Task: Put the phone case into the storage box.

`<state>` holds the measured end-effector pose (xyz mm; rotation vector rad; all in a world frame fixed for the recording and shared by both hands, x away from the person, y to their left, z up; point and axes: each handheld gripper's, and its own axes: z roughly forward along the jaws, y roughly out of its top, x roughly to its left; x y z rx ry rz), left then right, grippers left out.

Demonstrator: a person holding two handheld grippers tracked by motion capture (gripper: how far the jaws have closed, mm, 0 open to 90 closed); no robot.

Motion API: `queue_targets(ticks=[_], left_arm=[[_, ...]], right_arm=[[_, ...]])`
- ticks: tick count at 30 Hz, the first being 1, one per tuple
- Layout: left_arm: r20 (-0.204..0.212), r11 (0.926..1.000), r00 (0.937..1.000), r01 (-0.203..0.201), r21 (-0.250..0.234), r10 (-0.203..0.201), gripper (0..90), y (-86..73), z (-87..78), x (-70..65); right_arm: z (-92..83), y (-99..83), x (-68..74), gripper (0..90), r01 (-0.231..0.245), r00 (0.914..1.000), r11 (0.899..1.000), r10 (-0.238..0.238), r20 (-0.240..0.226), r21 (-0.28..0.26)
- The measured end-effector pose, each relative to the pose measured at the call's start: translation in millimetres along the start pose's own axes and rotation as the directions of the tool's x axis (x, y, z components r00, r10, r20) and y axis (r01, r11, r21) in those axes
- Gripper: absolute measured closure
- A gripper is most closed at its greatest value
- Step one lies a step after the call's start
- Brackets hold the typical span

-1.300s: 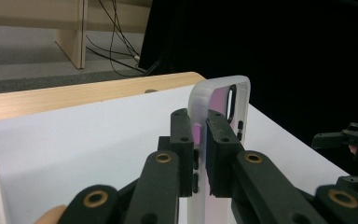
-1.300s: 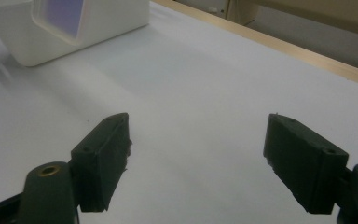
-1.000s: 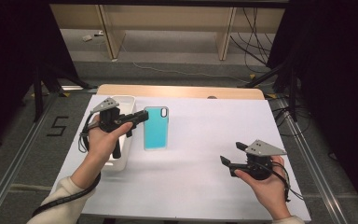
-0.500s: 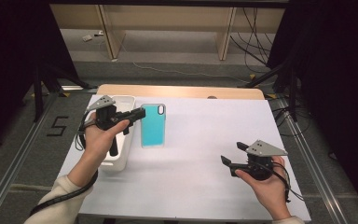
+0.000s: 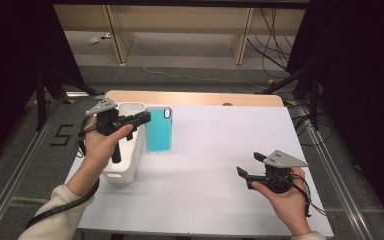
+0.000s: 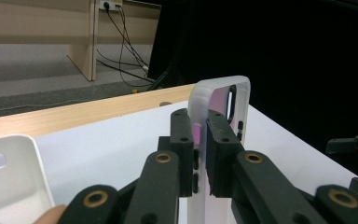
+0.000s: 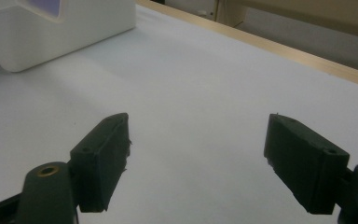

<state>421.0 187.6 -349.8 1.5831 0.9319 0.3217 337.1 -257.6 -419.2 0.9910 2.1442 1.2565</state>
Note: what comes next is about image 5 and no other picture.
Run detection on white plastic storage bin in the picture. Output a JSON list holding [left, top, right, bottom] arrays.
[[101, 101, 147, 184]]

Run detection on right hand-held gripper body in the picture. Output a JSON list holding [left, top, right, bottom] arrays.
[[246, 149, 309, 195]]

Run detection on black floor cables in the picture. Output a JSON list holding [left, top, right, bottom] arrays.
[[291, 111, 335, 148]]

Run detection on bundle of black cables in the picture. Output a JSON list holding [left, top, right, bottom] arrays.
[[246, 8, 298, 72]]

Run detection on person's left hand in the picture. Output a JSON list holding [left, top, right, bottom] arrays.
[[83, 115, 135, 168]]

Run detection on thick black gripper cable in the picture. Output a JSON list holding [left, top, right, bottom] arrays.
[[24, 121, 101, 231]]

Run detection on black metal stand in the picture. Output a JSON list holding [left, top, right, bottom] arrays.
[[34, 66, 106, 132], [254, 63, 321, 131]]

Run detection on metal floor rail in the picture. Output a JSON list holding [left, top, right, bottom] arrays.
[[296, 104, 378, 240], [0, 99, 64, 240]]

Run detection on black curtain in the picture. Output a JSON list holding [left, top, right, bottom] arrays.
[[284, 0, 384, 228], [0, 0, 84, 168]]

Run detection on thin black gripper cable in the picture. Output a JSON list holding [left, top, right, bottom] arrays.
[[273, 172, 328, 218]]

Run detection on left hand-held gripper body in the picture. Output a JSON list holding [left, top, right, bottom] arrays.
[[85, 98, 128, 164]]

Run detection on beige wooden desk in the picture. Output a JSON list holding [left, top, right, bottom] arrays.
[[53, 4, 307, 66]]

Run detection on light wooden table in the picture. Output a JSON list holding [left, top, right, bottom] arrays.
[[105, 89, 285, 108]]

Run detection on person's right hand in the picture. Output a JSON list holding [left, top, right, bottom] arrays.
[[251, 167, 310, 232]]

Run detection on blue translucent phone case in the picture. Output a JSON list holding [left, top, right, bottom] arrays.
[[145, 106, 174, 155]]

